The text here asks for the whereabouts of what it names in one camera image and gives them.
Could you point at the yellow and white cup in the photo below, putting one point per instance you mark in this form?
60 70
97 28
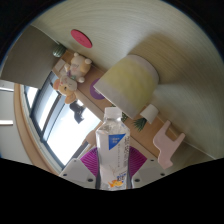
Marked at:
130 83

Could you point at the white wall socket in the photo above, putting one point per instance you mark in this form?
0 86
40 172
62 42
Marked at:
66 69
60 65

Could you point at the ceiling strip lights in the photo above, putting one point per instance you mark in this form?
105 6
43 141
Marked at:
6 122

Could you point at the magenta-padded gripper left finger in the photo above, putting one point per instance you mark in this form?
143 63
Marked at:
76 170

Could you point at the flat round red coaster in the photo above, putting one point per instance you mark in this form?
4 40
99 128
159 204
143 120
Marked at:
81 38

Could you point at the dark-framed window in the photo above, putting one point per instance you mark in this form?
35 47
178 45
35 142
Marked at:
63 133

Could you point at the purple round number sign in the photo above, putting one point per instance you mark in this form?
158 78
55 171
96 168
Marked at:
95 90

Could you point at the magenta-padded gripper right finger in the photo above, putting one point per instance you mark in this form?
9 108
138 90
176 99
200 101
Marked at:
150 170

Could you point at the clear plastic water bottle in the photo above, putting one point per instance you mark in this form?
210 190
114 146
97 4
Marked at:
112 146

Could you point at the pink horse figurine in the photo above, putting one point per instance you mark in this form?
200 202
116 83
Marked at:
166 145

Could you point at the small plant in white pot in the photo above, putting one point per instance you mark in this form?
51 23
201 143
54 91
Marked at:
149 113

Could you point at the plush mouse toy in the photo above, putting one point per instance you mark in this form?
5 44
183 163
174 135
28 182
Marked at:
73 76

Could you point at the black horse figurine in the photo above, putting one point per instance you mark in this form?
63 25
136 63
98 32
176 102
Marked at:
78 111

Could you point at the grey-green desk partition panel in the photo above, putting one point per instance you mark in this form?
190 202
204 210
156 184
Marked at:
30 60

